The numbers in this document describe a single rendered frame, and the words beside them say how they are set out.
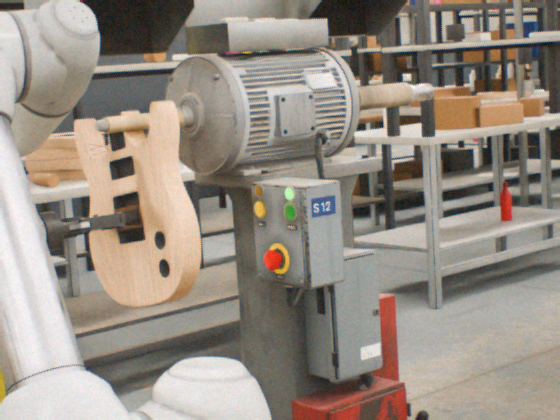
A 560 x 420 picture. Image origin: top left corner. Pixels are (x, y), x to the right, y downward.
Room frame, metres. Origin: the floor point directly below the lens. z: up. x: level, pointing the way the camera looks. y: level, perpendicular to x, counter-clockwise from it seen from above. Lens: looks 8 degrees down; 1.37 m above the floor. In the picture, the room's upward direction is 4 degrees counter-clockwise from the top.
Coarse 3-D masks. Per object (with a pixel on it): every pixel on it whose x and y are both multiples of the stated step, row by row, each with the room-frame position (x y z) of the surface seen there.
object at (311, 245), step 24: (312, 192) 2.09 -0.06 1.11; (336, 192) 2.13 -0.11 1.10; (264, 216) 2.16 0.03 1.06; (312, 216) 2.08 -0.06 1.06; (336, 216) 2.12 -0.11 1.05; (264, 240) 2.16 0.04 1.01; (288, 240) 2.11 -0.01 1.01; (312, 240) 2.08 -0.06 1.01; (336, 240) 2.12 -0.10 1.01; (264, 264) 2.17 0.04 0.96; (288, 264) 2.11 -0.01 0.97; (312, 264) 2.08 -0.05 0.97; (336, 264) 2.12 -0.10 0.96; (288, 288) 2.18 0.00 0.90; (312, 288) 2.08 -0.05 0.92
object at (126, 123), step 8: (112, 120) 2.21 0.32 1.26; (120, 120) 2.22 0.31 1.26; (128, 120) 2.23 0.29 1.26; (136, 120) 2.24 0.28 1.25; (144, 120) 2.25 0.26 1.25; (112, 128) 2.20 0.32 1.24; (120, 128) 2.22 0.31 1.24; (128, 128) 2.23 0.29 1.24; (136, 128) 2.24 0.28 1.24; (144, 128) 2.26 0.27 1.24
